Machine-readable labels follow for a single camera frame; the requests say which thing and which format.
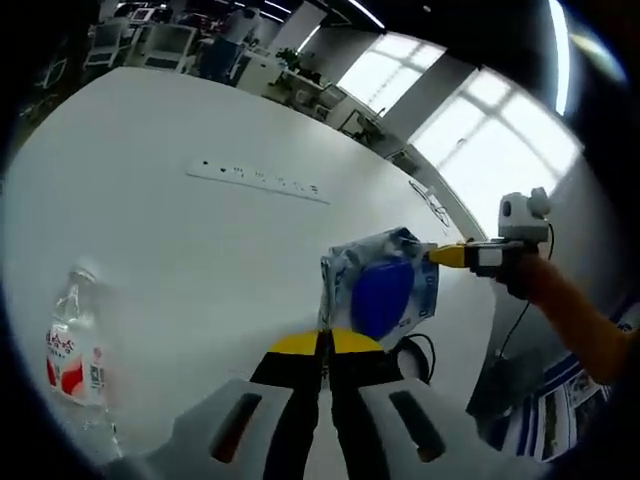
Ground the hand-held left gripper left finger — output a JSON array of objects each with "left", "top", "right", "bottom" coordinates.
[{"left": 172, "top": 329, "right": 321, "bottom": 480}]

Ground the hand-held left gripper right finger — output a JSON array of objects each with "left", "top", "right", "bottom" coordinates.
[{"left": 328, "top": 328, "right": 454, "bottom": 480}]

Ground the wet wipes pack blue lid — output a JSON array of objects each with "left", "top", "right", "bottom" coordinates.
[{"left": 318, "top": 227, "right": 440, "bottom": 347}]

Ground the clear plastic water bottle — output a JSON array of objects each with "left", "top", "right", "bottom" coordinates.
[{"left": 44, "top": 264, "right": 124, "bottom": 456}]

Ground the white table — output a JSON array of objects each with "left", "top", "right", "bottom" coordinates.
[{"left": 2, "top": 67, "right": 496, "bottom": 480}]

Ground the white table socket strip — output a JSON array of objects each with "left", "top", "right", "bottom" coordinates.
[{"left": 185, "top": 157, "right": 332, "bottom": 205}]

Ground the green potted plant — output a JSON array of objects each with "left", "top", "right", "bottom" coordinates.
[{"left": 276, "top": 46, "right": 315, "bottom": 76}]

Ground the white office chair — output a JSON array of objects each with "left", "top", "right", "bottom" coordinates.
[
  {"left": 84, "top": 19, "right": 132, "bottom": 66},
  {"left": 144, "top": 23, "right": 197, "bottom": 69}
]

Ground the white charging cable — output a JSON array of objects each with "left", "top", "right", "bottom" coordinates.
[{"left": 408, "top": 180, "right": 454, "bottom": 235}]

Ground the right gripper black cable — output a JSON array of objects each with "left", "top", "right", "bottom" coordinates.
[{"left": 494, "top": 222, "right": 556, "bottom": 361}]

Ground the blue wall poster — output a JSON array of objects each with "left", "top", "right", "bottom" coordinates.
[{"left": 487, "top": 309, "right": 640, "bottom": 464}]

